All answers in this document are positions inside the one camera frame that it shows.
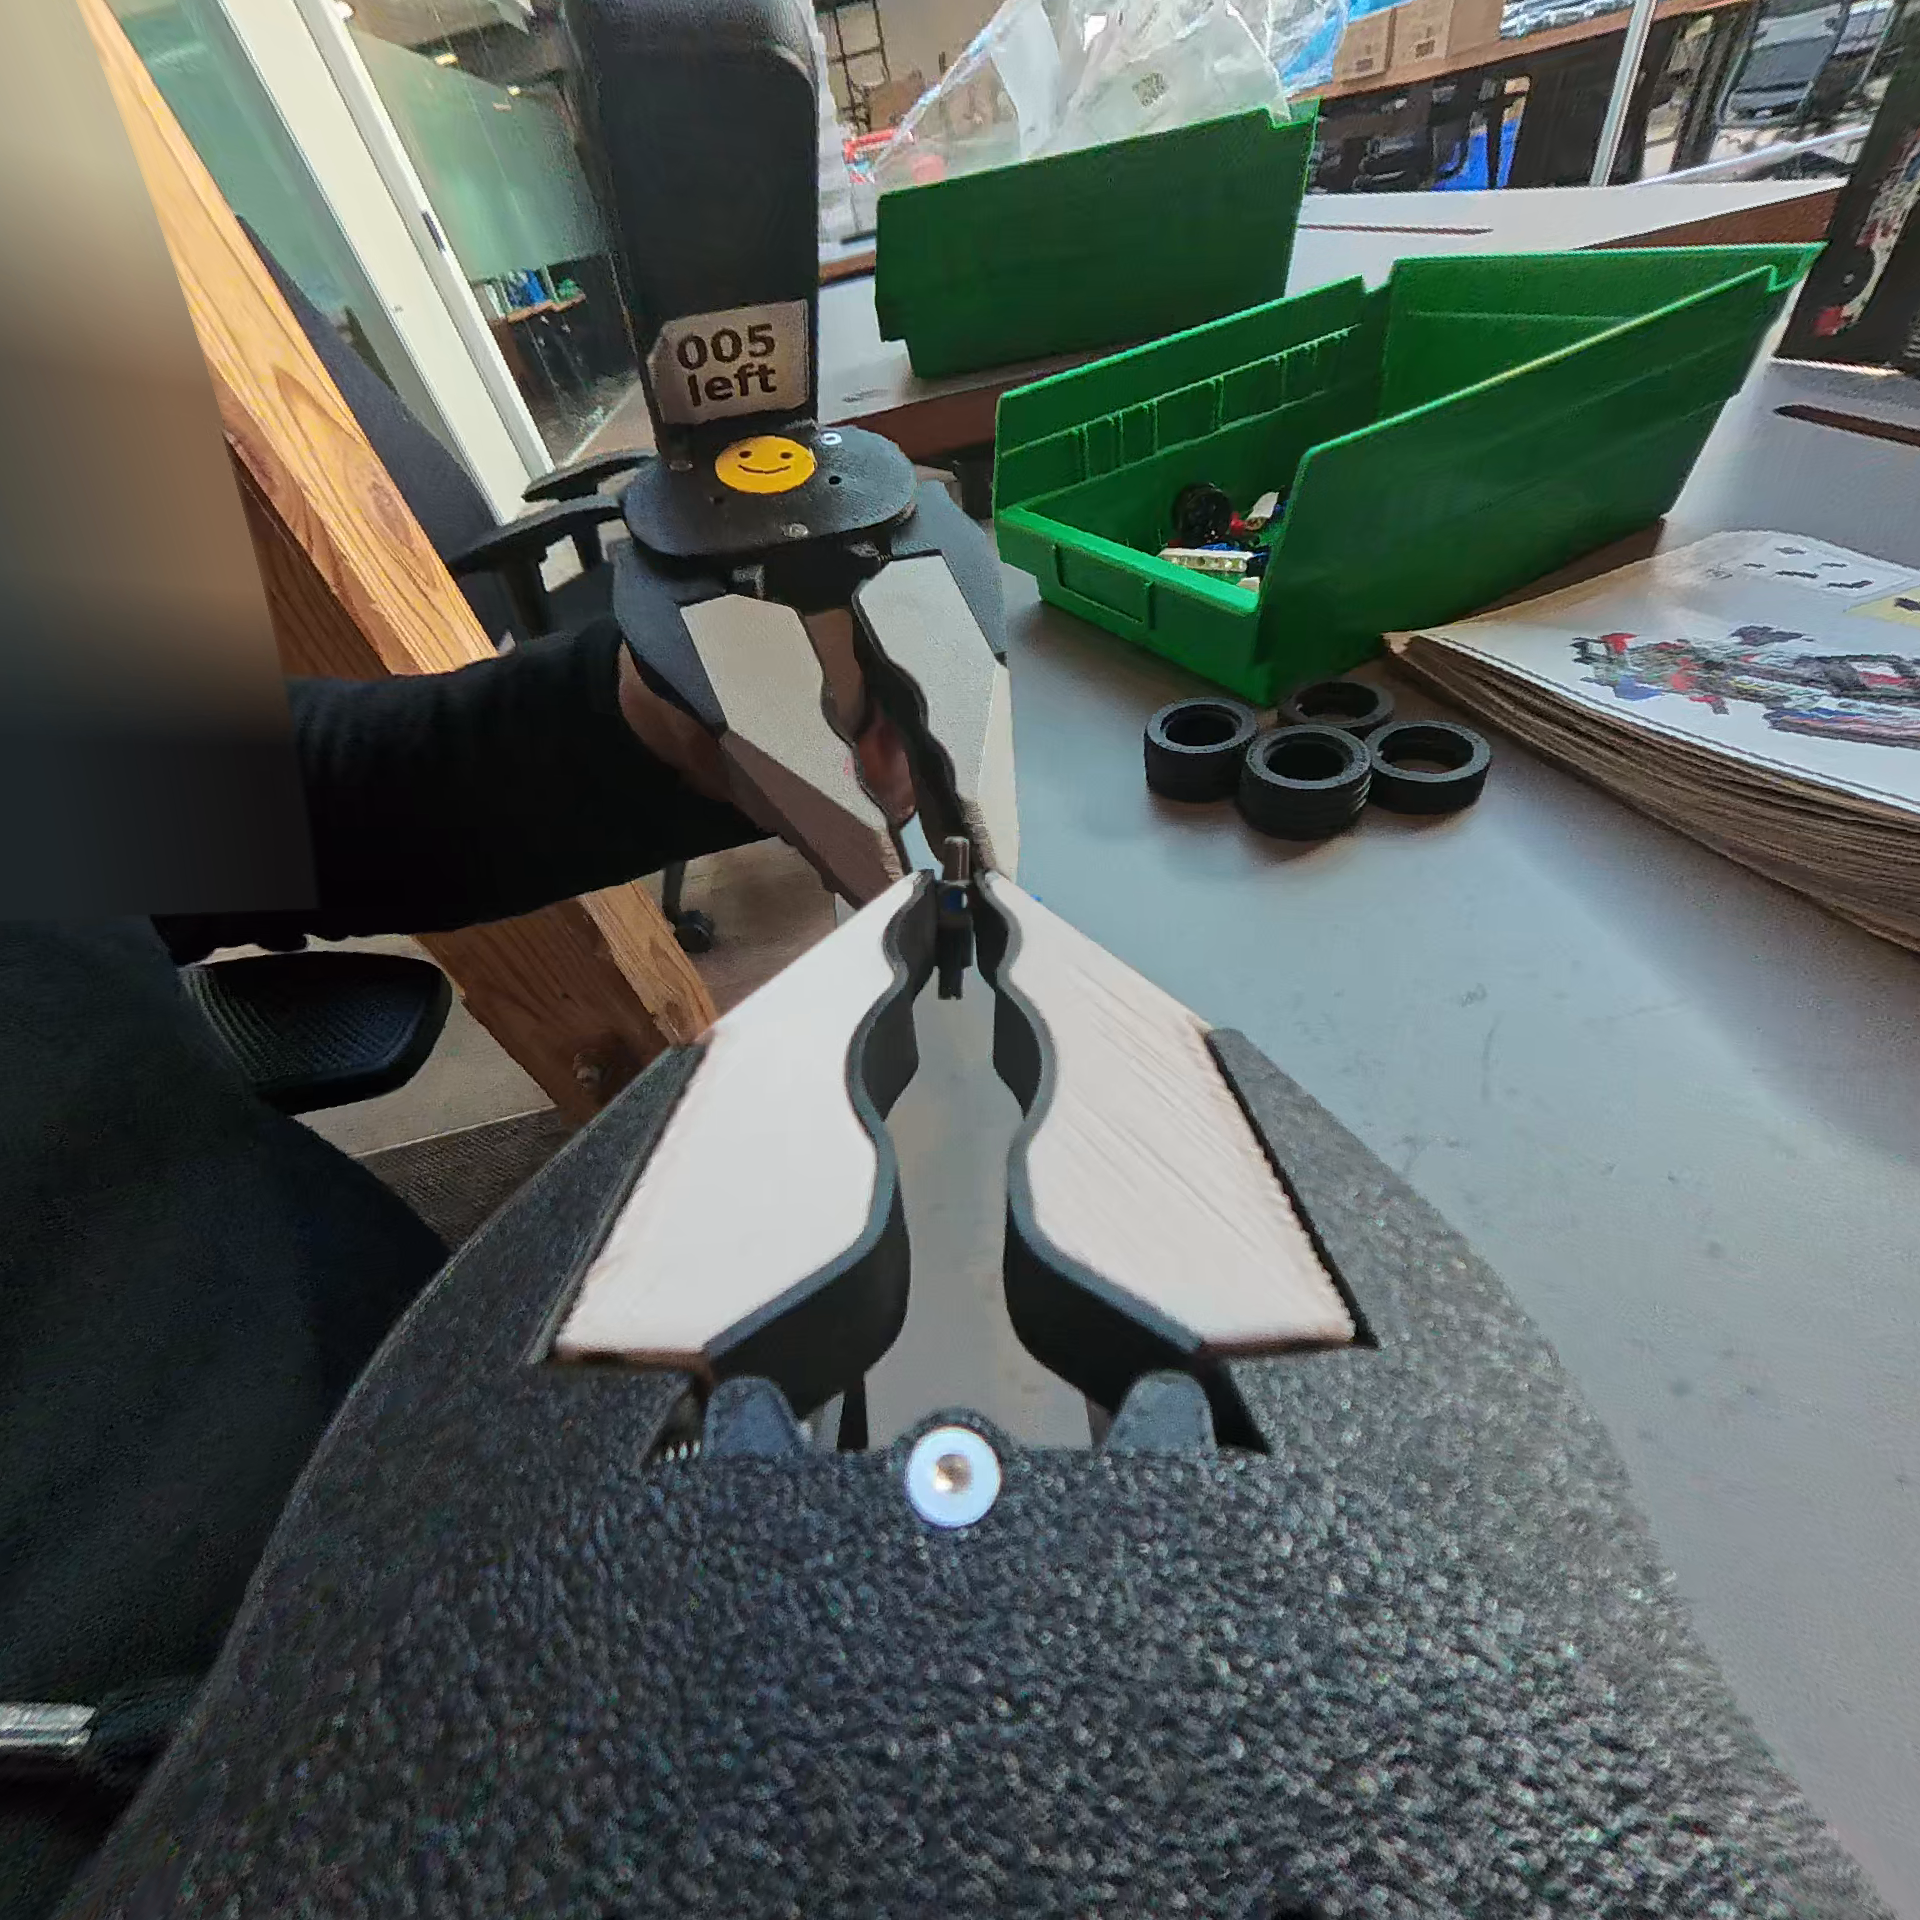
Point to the black car set box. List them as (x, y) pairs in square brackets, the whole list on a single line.
[(1868, 226)]

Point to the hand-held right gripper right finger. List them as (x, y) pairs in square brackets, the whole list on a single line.
[(1184, 1186)]

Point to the person's left forearm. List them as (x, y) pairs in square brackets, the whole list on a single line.
[(451, 781)]

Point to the black brick assembly blue pins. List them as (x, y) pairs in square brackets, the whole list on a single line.
[(953, 946)]

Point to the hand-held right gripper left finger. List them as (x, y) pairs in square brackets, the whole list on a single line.
[(735, 1186)]

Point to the clear plastic bag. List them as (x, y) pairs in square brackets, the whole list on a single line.
[(1140, 76)]

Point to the green storage bin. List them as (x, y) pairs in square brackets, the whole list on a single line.
[(1080, 255), (1499, 495)]

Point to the black rubber toy tyre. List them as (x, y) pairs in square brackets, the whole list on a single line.
[(1178, 764), (1276, 803), (1305, 706), (1464, 781)]

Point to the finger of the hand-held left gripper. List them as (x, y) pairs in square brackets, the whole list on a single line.
[(968, 676), (780, 722)]

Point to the pile of loose bricks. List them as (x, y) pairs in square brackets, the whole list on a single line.
[(1223, 534)]

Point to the person's left hand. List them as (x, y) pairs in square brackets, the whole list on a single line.
[(667, 735)]

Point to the grey desk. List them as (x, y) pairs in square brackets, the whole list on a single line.
[(1576, 1125)]

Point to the open instruction booklet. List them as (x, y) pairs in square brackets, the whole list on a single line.
[(1723, 706)]

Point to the cardboard box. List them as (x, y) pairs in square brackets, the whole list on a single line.
[(1411, 38)]

